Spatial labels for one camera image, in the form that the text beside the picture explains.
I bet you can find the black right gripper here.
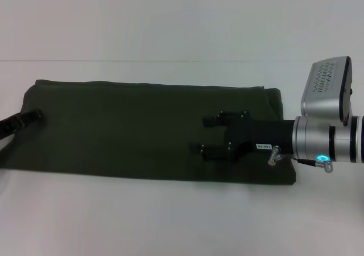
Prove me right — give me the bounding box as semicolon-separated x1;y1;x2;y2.
189;110;296;162

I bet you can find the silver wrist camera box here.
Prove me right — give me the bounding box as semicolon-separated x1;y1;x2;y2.
300;55;353;126

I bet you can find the dark green t-shirt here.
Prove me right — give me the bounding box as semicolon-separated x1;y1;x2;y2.
0;79;298;186

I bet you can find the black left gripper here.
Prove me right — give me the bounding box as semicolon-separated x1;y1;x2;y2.
0;109;44;143

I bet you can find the black right cable metal plug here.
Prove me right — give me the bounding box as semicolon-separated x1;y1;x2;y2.
267;144;333;172

